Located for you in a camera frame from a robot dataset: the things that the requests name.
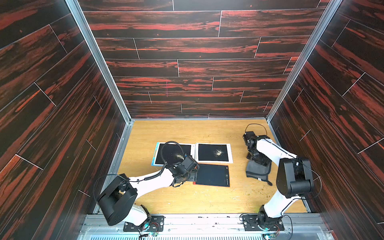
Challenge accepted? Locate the red drawing tablet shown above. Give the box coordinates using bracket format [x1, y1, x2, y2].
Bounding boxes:
[194, 164, 230, 188]

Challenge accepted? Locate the grey microfibre cloth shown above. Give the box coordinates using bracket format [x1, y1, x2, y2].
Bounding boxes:
[246, 161, 273, 186]

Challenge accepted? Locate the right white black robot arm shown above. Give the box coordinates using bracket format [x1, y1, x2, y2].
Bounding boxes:
[243, 131, 315, 231]

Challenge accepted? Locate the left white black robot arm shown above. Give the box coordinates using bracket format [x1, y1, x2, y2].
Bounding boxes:
[97, 154, 200, 229]

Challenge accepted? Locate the blue-edged white drawing tablet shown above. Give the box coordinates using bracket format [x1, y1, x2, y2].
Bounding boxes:
[151, 142, 196, 167]

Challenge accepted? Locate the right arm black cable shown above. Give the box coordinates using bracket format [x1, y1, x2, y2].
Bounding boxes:
[244, 123, 268, 137]

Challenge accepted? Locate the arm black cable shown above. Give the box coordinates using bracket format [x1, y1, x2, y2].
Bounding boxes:
[160, 140, 186, 169]
[244, 123, 268, 137]

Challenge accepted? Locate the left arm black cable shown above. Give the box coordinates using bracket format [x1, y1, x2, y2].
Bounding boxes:
[160, 140, 186, 169]

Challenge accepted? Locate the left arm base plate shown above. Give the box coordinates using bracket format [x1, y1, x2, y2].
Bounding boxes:
[123, 215, 165, 233]

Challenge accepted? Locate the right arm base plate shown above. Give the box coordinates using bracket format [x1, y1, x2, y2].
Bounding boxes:
[239, 214, 285, 232]

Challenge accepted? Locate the aluminium front rail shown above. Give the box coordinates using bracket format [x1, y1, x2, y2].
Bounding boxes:
[78, 214, 334, 240]

